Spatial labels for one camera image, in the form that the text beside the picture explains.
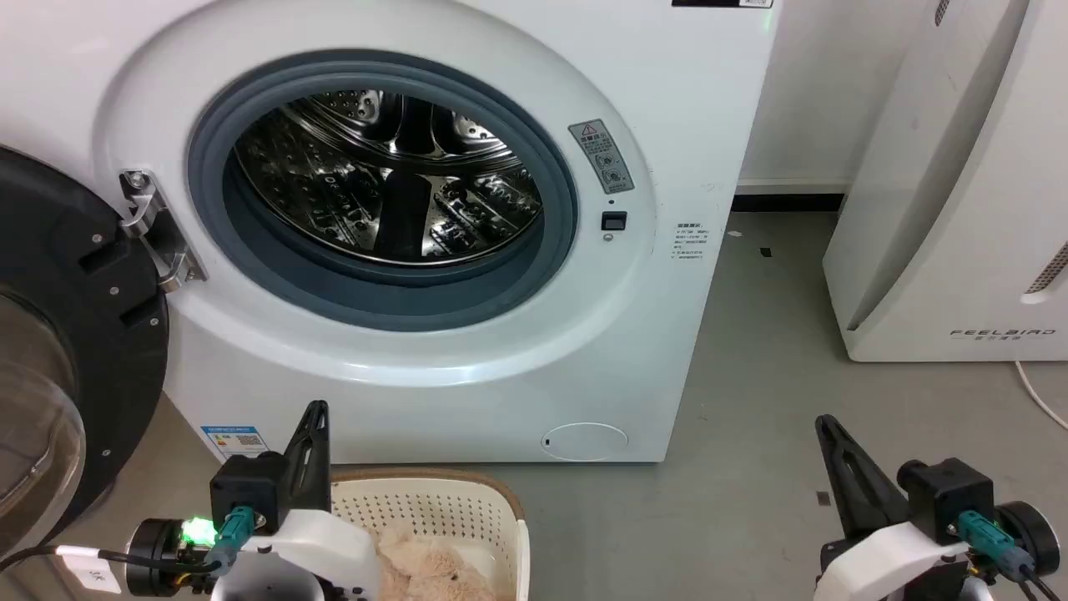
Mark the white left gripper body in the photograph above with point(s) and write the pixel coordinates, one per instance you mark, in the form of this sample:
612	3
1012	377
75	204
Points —
325	551

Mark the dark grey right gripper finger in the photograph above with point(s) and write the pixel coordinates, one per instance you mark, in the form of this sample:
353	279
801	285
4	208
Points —
855	484

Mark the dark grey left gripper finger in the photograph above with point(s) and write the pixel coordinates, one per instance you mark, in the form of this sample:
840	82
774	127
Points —
310	467

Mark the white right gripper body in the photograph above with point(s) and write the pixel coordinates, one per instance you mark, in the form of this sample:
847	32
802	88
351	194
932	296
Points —
884	563

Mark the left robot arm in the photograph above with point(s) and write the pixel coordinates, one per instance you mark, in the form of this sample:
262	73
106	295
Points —
154	555

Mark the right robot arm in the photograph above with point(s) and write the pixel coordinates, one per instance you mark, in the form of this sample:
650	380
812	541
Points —
1030	534

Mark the beige plush toy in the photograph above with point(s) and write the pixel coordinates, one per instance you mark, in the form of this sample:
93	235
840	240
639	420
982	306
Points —
417	572

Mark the stainless steel washing machine drum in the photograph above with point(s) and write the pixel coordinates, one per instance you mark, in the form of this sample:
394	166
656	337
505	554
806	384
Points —
334	192

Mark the silver metal door hinge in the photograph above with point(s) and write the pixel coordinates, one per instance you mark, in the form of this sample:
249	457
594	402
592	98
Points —
154	229

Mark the black washing machine door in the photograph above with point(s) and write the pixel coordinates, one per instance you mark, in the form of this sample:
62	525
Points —
100	275

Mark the blue energy label sticker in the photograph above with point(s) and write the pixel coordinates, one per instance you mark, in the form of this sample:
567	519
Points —
235	442

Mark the cream plastic laundry basket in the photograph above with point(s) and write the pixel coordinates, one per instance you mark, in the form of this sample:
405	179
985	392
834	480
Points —
434	509

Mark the round drain filter cover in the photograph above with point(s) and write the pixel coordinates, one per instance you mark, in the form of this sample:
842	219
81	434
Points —
584	441

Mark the white air purifier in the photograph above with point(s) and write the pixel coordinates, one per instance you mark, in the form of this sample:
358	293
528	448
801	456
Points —
943	209

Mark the black baseboard strip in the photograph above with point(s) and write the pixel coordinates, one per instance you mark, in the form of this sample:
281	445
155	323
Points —
788	203

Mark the grey rubber door gasket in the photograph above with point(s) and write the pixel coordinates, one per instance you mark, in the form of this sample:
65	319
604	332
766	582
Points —
534	280

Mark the small printed text label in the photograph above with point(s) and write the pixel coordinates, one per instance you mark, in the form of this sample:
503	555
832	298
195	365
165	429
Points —
690	240

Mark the black door lock latch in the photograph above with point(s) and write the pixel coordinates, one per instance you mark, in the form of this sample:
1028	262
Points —
614	221

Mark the white front-load washing machine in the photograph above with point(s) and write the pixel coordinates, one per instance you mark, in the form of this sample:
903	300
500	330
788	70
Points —
667	125

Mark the grey warning sticker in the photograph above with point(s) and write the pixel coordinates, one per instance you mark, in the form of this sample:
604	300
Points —
602	157

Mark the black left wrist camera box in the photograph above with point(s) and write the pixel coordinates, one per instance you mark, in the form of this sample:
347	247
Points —
246	484

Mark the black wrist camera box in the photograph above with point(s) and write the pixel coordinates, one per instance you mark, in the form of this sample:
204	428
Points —
947	497
246	484

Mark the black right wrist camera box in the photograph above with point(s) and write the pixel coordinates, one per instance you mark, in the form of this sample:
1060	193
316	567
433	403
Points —
947	497

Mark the teal left camera connector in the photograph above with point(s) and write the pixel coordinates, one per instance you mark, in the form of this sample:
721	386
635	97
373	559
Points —
229	534

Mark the teal camera connector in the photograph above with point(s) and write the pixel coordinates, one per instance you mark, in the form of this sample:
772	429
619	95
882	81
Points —
229	534
989	538

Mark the teal right camera connector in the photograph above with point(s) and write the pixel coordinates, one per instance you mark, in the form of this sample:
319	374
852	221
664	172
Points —
989	538

